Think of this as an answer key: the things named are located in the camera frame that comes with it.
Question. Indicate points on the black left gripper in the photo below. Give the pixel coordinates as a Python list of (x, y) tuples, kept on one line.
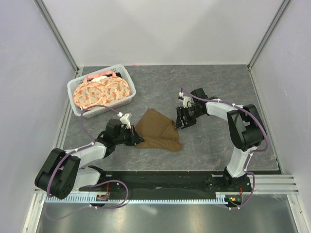
[(134, 138)]

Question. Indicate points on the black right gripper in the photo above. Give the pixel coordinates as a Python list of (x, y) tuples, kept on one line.
[(181, 111)]

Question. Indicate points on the brown cloth napkin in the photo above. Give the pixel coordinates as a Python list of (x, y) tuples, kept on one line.
[(158, 132)]

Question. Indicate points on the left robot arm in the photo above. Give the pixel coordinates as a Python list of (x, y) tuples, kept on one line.
[(63, 169)]

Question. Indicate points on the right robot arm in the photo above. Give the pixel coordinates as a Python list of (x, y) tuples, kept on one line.
[(245, 126)]

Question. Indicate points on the orange floral mesh bag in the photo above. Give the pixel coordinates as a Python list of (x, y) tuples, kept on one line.
[(109, 90)]

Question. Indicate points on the white plastic basket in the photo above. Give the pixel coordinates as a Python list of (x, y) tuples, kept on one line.
[(99, 109)]

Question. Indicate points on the white cloth in basket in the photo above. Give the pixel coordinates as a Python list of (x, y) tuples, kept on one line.
[(99, 79)]

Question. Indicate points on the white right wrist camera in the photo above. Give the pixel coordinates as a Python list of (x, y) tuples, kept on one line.
[(186, 101)]

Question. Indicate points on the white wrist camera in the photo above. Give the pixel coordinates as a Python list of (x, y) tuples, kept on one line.
[(125, 119), (186, 101)]

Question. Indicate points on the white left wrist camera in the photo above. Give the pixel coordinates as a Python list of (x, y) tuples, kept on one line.
[(125, 119)]

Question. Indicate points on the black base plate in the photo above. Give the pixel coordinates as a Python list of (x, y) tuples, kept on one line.
[(207, 181)]

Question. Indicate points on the slotted cable duct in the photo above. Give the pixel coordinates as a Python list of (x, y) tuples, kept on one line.
[(100, 198)]

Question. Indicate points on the right aluminium frame post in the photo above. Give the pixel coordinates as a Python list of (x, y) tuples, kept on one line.
[(268, 33)]

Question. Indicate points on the aluminium frame post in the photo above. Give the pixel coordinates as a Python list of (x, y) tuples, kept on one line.
[(268, 33), (56, 33)]

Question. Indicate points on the left aluminium frame post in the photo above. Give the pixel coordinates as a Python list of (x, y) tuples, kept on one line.
[(56, 33)]

